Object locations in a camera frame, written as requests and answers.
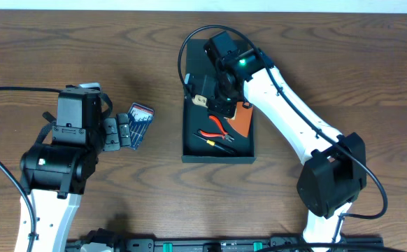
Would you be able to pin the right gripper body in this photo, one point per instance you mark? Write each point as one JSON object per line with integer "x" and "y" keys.
{"x": 226, "y": 101}

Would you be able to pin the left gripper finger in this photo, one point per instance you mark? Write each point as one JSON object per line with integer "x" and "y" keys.
{"x": 123, "y": 130}
{"x": 112, "y": 141}

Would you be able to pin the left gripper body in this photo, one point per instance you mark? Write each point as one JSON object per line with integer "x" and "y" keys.
{"x": 110, "y": 133}

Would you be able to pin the blue precision screwdriver set case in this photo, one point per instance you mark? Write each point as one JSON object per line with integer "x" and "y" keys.
{"x": 140, "y": 118}

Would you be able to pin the orange scraper wooden handle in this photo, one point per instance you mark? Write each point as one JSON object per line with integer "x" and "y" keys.
{"x": 241, "y": 120}

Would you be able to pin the red handled pliers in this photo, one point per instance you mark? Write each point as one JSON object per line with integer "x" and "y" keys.
{"x": 223, "y": 133}

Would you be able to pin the black yellow screwdriver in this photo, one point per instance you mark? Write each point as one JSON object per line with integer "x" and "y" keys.
{"x": 217, "y": 145}

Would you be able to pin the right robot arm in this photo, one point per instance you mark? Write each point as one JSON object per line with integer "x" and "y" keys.
{"x": 332, "y": 174}

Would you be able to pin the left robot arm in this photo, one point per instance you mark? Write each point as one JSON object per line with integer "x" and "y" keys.
{"x": 65, "y": 154}

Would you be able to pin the black open gift box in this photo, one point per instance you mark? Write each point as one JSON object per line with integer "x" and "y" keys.
{"x": 196, "y": 119}

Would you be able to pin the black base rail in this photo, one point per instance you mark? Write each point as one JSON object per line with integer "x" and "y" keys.
{"x": 106, "y": 240}

